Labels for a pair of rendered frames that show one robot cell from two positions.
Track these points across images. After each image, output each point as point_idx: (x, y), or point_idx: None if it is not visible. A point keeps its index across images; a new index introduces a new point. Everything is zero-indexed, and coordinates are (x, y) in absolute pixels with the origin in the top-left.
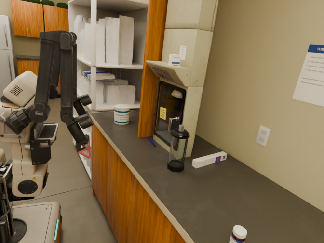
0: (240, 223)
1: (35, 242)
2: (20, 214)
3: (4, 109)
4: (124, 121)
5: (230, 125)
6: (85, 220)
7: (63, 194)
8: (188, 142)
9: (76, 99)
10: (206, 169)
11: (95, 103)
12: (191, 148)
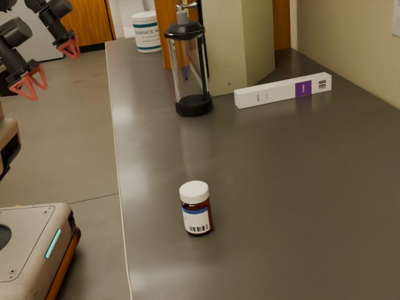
0: (250, 194)
1: (15, 258)
2: (8, 218)
3: None
4: (152, 45)
5: (349, 9)
6: (121, 240)
7: (97, 200)
8: (231, 58)
9: (40, 6)
10: (261, 110)
11: (122, 23)
12: (244, 70)
